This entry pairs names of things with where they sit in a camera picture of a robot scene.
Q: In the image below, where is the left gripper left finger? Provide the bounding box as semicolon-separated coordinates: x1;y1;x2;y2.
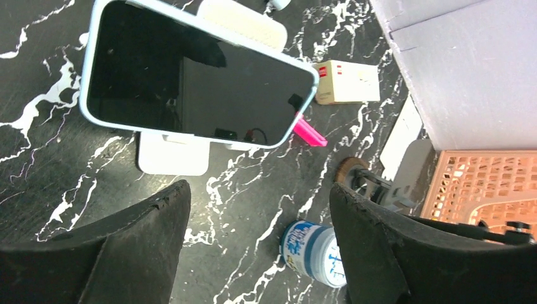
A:
1;180;191;303

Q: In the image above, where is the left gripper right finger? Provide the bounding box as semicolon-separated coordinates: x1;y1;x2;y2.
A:
329;183;536;303

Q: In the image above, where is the white phone stand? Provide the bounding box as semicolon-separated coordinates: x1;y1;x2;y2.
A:
137;1;287;176

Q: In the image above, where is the orange file organizer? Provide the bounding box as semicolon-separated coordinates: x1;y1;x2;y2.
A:
420;150;536;236

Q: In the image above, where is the pink marker pen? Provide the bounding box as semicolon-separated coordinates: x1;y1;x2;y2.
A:
293;117;327;147

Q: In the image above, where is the white cardboard box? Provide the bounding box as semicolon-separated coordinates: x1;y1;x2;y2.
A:
313;60;381;105

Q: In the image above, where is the light blue smartphone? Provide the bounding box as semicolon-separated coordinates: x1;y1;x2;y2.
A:
79;1;319;148

